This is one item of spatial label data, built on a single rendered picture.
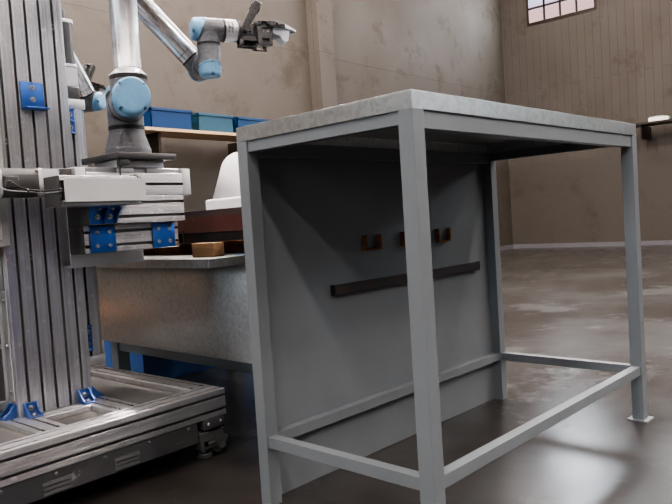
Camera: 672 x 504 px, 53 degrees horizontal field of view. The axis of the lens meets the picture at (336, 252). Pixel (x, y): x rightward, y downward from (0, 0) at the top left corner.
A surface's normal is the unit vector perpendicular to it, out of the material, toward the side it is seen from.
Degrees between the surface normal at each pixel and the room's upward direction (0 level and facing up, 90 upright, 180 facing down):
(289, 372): 90
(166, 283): 90
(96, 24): 90
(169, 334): 90
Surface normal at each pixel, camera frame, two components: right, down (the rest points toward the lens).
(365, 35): 0.76, -0.02
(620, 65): -0.65, 0.07
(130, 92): 0.40, 0.15
